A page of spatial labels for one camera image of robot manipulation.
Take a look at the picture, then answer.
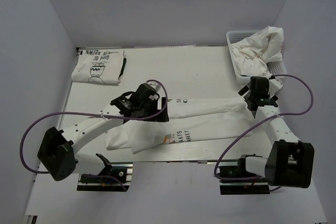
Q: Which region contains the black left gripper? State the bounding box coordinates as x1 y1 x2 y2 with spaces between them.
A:
138 98 169 123

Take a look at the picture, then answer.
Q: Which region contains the white cartoon print t-shirt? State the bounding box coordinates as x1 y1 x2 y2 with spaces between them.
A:
105 98 249 154

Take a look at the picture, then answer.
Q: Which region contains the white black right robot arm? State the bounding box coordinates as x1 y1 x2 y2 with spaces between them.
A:
237 76 314 188

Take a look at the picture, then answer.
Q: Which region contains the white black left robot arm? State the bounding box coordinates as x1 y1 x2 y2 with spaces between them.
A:
37 80 169 181

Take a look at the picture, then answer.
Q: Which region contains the crumpled white t-shirt in basket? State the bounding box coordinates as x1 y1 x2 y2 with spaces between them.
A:
230 26 284 77

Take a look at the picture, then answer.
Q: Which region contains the white perforated plastic basket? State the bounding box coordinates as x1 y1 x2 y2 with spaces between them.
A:
226 26 287 84

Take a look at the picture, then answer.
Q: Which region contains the folded white Charlie Brown t-shirt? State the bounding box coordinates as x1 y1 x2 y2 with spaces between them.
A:
71 49 127 84

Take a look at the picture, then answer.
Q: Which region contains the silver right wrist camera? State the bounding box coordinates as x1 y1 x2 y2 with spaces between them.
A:
268 78 283 97

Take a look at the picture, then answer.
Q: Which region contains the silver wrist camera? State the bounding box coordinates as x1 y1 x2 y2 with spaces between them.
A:
268 78 283 97
148 82 161 92

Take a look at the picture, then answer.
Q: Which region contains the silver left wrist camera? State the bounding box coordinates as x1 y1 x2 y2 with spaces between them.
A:
148 82 161 92

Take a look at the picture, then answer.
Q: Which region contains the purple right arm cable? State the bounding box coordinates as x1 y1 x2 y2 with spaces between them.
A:
214 74 315 192

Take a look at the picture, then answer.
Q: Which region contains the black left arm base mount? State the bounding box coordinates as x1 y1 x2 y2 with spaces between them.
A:
77 163 133 192

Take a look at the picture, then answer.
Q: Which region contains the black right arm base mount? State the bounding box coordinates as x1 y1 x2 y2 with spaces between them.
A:
216 165 270 196

